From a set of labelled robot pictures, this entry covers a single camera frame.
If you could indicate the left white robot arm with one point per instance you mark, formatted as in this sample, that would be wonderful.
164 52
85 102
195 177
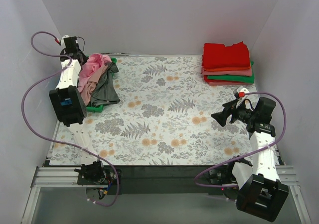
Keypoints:
71 110

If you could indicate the floral table mat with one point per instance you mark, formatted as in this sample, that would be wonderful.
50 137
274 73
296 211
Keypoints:
164 116

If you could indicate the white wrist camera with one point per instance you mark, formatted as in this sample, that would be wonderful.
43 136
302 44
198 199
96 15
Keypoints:
60 41
240 94

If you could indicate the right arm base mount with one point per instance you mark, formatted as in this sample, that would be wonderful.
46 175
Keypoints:
224 177

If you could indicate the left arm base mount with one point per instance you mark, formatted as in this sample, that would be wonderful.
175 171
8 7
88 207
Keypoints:
97 174

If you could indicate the green plastic bin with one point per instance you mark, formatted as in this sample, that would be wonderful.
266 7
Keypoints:
99 109

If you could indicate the red folded t-shirt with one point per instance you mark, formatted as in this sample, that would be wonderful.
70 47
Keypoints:
217 55

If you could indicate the aluminium frame rail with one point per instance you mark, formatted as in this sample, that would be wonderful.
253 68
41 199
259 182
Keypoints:
148 195

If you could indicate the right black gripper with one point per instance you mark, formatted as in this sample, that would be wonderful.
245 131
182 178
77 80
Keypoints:
233 114

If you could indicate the green folded t-shirt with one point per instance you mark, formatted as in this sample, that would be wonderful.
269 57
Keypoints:
245 79

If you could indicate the dusty pink t-shirt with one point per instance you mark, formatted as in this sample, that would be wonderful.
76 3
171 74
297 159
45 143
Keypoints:
87 87

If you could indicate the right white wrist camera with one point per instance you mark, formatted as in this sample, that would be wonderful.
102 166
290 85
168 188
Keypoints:
240 94

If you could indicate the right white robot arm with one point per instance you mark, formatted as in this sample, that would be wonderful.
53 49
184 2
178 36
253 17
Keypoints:
259 190

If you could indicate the grey t-shirt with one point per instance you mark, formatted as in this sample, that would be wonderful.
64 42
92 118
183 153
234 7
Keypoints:
104 93

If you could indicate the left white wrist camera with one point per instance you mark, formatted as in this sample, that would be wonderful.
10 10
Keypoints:
60 41

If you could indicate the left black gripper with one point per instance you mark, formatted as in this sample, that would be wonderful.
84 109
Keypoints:
81 56

